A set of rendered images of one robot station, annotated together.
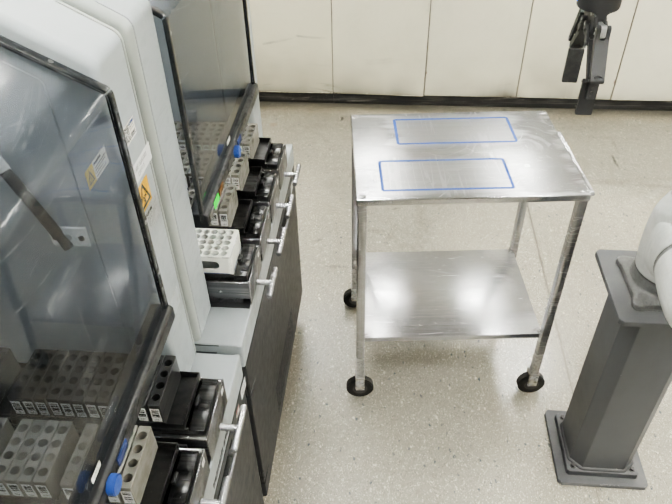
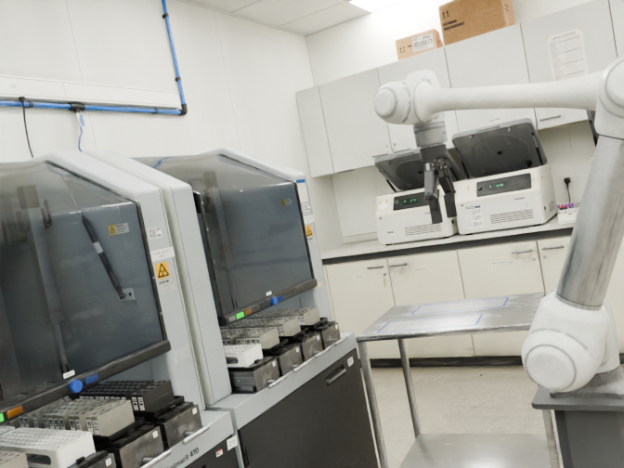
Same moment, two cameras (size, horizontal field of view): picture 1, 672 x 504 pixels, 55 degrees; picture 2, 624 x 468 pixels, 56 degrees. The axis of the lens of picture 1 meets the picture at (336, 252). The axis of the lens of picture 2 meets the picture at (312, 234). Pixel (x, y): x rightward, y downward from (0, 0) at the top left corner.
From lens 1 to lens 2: 1.11 m
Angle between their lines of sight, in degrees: 44
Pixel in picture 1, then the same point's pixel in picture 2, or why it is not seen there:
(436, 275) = (478, 448)
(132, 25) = (172, 189)
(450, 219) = not seen: hidden behind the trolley
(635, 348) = (573, 447)
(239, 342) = (234, 406)
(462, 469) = not seen: outside the picture
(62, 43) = (125, 186)
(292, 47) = not seen: hidden behind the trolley
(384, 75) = (515, 337)
